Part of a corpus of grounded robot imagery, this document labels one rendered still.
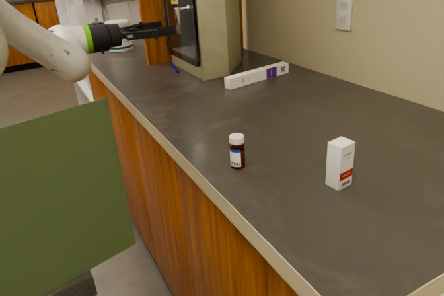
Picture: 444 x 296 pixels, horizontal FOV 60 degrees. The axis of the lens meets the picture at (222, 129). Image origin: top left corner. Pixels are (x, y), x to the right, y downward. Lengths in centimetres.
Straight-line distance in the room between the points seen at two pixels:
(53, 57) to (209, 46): 55
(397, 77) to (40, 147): 106
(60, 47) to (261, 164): 64
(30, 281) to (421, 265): 55
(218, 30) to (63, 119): 98
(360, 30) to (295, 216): 83
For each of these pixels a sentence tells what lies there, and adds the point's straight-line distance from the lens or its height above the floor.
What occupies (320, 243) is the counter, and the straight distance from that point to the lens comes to 65.
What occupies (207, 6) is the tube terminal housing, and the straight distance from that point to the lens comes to 140.
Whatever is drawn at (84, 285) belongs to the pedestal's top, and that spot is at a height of 93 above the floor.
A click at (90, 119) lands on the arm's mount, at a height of 117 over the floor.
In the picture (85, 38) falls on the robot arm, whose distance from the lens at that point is 130.
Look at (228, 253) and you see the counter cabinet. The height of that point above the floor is 75.
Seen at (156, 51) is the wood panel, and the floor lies 99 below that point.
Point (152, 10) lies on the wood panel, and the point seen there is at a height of 117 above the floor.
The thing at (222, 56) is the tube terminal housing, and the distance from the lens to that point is 146.
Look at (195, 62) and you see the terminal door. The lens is 144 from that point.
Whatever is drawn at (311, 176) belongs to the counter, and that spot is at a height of 94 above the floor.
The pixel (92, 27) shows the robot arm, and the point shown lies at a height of 118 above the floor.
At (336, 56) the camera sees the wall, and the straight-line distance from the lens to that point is 147.
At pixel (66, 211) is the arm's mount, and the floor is 105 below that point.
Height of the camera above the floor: 136
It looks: 24 degrees down
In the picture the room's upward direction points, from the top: 4 degrees counter-clockwise
